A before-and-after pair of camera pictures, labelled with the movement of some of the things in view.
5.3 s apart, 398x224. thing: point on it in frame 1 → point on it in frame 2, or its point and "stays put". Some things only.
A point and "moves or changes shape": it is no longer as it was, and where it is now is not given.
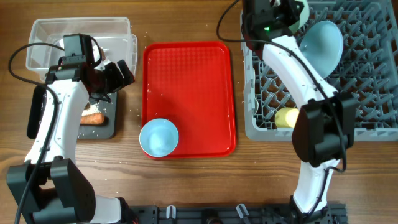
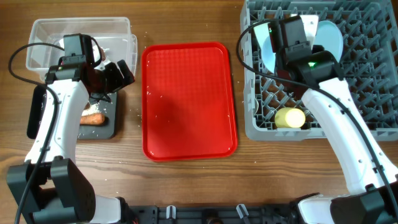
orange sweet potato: x=92 y=119 stays put
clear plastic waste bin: x=112 y=35 stays put
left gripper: x=117 y=81 stays put
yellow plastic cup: x=286 y=117 stays put
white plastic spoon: x=258 y=105 stays put
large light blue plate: x=323 y=42 stays put
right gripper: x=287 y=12 → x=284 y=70
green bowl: x=304 y=15 → x=310 y=23
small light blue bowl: x=158 y=137 moves or changes shape
